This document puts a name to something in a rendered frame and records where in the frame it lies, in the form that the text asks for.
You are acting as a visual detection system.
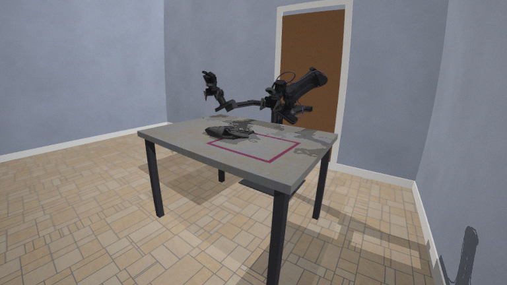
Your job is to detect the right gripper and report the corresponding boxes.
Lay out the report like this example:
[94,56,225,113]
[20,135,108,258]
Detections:
[203,84,220,101]

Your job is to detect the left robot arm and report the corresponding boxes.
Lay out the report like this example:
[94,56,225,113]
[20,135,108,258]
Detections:
[265,67,328,122]

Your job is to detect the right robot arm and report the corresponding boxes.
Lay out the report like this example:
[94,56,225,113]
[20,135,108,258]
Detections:
[203,72,233,110]

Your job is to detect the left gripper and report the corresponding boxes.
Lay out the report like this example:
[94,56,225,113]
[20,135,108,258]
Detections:
[260,91,282,113]

